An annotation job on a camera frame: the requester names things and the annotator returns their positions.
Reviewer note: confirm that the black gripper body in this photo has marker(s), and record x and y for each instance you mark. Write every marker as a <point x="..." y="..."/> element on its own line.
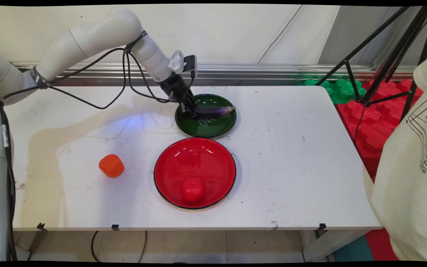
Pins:
<point x="176" y="89"/>

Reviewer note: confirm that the teal floor mat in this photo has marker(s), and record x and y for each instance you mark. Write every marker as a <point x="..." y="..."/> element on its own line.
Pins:
<point x="354" y="250"/>

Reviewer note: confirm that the green plate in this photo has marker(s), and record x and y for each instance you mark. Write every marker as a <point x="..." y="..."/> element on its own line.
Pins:
<point x="206" y="128"/>

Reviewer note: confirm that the person in cream shirt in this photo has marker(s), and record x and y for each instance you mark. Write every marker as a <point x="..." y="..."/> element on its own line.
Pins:
<point x="410" y="193"/>

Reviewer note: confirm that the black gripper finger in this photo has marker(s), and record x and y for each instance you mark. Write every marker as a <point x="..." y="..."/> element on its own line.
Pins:
<point x="194" y="107"/>
<point x="185" y="108"/>

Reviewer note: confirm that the red floor mat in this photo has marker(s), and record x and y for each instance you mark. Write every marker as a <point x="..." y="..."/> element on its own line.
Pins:
<point x="382" y="246"/>

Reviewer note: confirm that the purple toy eggplant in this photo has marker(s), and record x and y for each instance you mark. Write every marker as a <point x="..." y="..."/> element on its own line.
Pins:
<point x="215" y="111"/>

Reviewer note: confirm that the aluminium wall rail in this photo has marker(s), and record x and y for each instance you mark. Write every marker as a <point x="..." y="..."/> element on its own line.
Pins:
<point x="272" y="70"/>

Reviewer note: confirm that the grey table leg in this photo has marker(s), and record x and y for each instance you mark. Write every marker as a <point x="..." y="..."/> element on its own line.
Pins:
<point x="328" y="244"/>

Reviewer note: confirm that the red foam blocks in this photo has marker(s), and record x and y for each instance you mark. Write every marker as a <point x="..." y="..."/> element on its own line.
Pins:
<point x="376" y="129"/>

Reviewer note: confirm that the red plate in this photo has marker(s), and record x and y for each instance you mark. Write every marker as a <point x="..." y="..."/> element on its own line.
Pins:
<point x="195" y="159"/>

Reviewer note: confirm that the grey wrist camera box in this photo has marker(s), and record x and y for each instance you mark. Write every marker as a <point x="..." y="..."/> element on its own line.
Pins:
<point x="190" y="65"/>

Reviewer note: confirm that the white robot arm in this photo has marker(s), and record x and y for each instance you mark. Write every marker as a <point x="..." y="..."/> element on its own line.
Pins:
<point x="98" y="33"/>

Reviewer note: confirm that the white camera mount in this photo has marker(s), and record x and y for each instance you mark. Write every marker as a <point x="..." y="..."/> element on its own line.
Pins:
<point x="176" y="61"/>

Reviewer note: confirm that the red toy tomato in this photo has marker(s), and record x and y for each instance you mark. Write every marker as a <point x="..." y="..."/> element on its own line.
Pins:
<point x="193" y="190"/>

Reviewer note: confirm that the black tripod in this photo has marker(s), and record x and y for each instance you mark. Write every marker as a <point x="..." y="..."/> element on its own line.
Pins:
<point x="395" y="59"/>

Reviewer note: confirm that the orange toy pepper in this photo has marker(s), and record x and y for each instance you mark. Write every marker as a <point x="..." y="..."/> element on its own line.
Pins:
<point x="112" y="165"/>

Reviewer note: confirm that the green foam blocks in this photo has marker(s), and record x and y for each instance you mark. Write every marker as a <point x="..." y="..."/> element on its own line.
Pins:
<point x="343" y="91"/>

